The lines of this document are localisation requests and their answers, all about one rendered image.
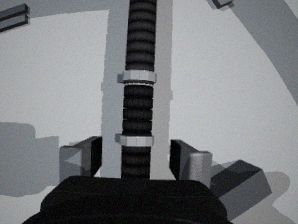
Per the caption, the grey metal band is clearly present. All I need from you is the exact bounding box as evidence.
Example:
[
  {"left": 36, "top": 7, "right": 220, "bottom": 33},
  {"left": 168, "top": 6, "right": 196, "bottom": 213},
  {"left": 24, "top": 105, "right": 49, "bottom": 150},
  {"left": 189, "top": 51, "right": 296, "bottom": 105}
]
[
  {"left": 117, "top": 70, "right": 157, "bottom": 84},
  {"left": 115, "top": 134, "right": 154, "bottom": 147}
]

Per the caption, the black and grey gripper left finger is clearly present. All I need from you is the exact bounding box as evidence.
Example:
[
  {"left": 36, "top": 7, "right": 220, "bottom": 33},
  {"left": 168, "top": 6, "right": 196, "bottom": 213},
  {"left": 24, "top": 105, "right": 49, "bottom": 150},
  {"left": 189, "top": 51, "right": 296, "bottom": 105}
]
[{"left": 59, "top": 136, "right": 102, "bottom": 183}]

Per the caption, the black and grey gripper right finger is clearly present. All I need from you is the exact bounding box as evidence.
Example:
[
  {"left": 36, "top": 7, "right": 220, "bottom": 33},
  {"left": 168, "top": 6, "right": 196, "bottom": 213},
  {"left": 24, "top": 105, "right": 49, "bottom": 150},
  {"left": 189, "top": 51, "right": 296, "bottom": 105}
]
[{"left": 169, "top": 139, "right": 212, "bottom": 189}]

